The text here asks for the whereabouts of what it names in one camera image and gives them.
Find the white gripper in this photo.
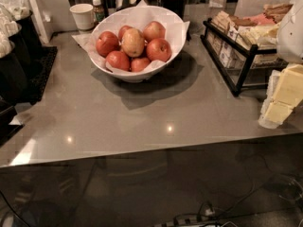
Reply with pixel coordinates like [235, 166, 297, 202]
[258, 0, 303, 129]

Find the white paper bowl liner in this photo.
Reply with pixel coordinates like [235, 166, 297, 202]
[71, 5, 191, 75]

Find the red apple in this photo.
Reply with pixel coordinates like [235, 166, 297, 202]
[118, 25, 132, 41]
[106, 51, 130, 71]
[96, 31, 119, 57]
[131, 58, 151, 72]
[143, 21, 166, 43]
[146, 38, 172, 62]

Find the red apple back right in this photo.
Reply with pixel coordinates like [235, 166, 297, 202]
[143, 21, 166, 43]

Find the red apple front centre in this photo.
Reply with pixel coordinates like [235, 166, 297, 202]
[131, 58, 151, 72]

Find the yellowish apple centre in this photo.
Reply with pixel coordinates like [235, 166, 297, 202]
[121, 28, 145, 58]

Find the white ceramic bowl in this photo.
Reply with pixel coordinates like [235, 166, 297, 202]
[88, 5, 187, 83]

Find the red apple front left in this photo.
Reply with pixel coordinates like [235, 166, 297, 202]
[106, 51, 130, 71]

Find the small brown sauce bottle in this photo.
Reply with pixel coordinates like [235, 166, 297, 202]
[92, 0, 105, 23]

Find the white paper cup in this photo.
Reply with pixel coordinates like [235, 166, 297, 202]
[70, 4, 95, 30]

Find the black rubber mat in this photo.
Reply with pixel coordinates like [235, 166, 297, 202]
[28, 46, 58, 104]

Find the white napkin dispenser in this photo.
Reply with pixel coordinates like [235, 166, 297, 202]
[29, 0, 53, 44]

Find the black container with packets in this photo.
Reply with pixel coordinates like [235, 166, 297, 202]
[0, 0, 42, 103]

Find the black wire condiment rack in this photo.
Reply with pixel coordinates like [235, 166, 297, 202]
[200, 19, 287, 96]

